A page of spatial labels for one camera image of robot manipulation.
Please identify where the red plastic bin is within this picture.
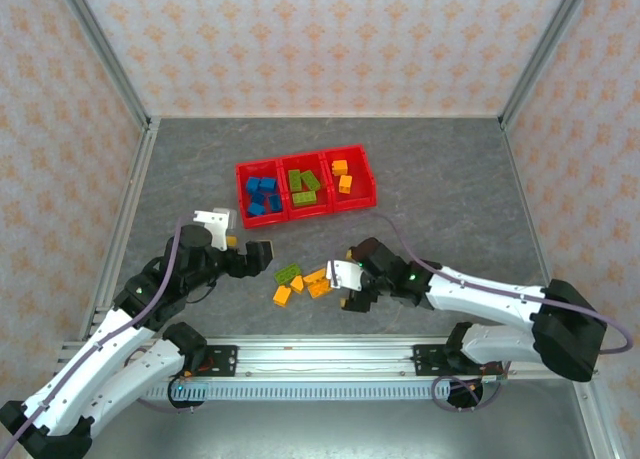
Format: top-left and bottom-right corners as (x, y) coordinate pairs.
(234, 157), (290, 230)
(322, 144), (378, 214)
(277, 152), (335, 223)

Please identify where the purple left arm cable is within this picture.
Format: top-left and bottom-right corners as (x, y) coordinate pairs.
(0, 217), (201, 459)

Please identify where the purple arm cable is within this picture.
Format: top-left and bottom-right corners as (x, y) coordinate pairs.
(367, 212), (632, 414)
(0, 217), (201, 459)

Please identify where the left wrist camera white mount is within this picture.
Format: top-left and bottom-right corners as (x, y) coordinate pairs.
(192, 206), (239, 253)

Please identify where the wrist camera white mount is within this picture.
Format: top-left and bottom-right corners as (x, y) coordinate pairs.
(192, 206), (239, 253)
(326, 259), (366, 293)

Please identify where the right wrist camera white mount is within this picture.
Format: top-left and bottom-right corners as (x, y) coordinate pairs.
(326, 259), (366, 293)

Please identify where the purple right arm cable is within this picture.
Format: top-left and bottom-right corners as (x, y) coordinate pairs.
(367, 212), (632, 414)

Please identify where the wide aluminium base rail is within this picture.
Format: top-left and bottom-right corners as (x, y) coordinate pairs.
(57, 334), (601, 380)

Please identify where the aluminium side frame rail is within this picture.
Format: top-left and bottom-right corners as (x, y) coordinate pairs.
(499, 121), (571, 339)
(92, 118), (162, 320)

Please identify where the grey slotted cable duct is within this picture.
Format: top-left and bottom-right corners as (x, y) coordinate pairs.
(144, 381), (451, 402)

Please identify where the thin aluminium wall rail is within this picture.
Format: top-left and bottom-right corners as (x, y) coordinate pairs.
(148, 112), (505, 122)

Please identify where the aluminium frame post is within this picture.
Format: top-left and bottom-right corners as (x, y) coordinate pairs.
(498, 0), (599, 130)
(52, 0), (154, 130)

